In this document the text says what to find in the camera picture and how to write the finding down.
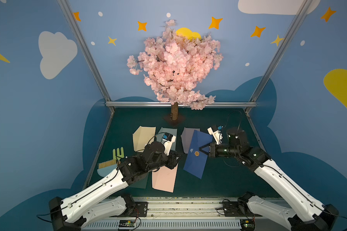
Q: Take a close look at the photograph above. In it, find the lavender envelope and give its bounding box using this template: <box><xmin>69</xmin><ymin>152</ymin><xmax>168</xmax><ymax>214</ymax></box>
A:
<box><xmin>181</xmin><ymin>128</ymin><xmax>200</xmax><ymax>154</ymax></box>

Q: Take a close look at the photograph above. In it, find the green garden fork wooden handle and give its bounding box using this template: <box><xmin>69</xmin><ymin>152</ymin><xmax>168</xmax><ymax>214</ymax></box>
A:
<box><xmin>112</xmin><ymin>147</ymin><xmax>124</xmax><ymax>161</ymax></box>

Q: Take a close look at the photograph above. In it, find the light teal envelope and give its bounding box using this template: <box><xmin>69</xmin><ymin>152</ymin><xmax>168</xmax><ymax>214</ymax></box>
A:
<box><xmin>156</xmin><ymin>128</ymin><xmax>177</xmax><ymax>151</ymax></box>

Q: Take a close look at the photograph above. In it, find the dark green envelope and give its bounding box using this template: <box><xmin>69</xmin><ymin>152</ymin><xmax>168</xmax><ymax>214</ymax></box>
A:
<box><xmin>129</xmin><ymin>173</ymin><xmax>149</xmax><ymax>189</ymax></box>

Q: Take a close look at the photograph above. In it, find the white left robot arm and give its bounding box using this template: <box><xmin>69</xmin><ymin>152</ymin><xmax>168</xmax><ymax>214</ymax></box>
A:
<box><xmin>49</xmin><ymin>141</ymin><xmax>182</xmax><ymax>231</ymax></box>

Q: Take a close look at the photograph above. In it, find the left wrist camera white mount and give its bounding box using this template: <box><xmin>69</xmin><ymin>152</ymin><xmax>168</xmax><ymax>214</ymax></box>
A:
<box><xmin>162</xmin><ymin>132</ymin><xmax>176</xmax><ymax>156</ymax></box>

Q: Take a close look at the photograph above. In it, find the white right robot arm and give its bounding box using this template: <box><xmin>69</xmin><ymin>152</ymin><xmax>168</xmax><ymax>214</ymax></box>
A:
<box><xmin>190</xmin><ymin>128</ymin><xmax>340</xmax><ymax>231</ymax></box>

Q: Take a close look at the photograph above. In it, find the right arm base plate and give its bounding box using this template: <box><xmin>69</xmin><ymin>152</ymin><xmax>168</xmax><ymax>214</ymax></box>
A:
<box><xmin>222</xmin><ymin>200</ymin><xmax>261</xmax><ymax>218</ymax></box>

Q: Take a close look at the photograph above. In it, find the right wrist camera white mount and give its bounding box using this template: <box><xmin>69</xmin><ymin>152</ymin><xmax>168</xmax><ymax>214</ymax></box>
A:
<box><xmin>207</xmin><ymin>126</ymin><xmax>223</xmax><ymax>145</ymax></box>

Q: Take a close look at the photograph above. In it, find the cream yellow envelope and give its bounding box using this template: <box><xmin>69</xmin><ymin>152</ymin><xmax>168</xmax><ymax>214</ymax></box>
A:
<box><xmin>133</xmin><ymin>126</ymin><xmax>156</xmax><ymax>152</ymax></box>

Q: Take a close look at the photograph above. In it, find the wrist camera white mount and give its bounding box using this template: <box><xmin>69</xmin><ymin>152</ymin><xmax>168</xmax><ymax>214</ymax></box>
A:
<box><xmin>162</xmin><ymin>132</ymin><xmax>176</xmax><ymax>156</ymax></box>
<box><xmin>207</xmin><ymin>126</ymin><xmax>223</xmax><ymax>145</ymax></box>

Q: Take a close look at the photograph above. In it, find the aluminium rail front frame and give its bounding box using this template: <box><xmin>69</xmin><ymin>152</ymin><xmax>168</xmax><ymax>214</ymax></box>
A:
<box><xmin>63</xmin><ymin>197</ymin><xmax>304</xmax><ymax>231</ymax></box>

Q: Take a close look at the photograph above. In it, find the pink blossom artificial tree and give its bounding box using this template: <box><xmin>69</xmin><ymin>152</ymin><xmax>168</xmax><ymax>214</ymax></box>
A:
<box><xmin>127</xmin><ymin>19</ymin><xmax>223</xmax><ymax>123</ymax></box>

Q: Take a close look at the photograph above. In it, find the dark blue envelope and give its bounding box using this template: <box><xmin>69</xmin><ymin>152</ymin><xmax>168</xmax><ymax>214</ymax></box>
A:
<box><xmin>183</xmin><ymin>131</ymin><xmax>213</xmax><ymax>179</ymax></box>

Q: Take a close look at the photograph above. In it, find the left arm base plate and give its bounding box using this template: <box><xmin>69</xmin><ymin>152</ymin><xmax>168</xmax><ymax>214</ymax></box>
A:
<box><xmin>118</xmin><ymin>201</ymin><xmax>148</xmax><ymax>218</ymax></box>

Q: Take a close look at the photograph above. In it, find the pink envelope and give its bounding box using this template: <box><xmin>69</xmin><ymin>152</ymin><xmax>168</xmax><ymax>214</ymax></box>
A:
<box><xmin>152</xmin><ymin>166</ymin><xmax>178</xmax><ymax>193</ymax></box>

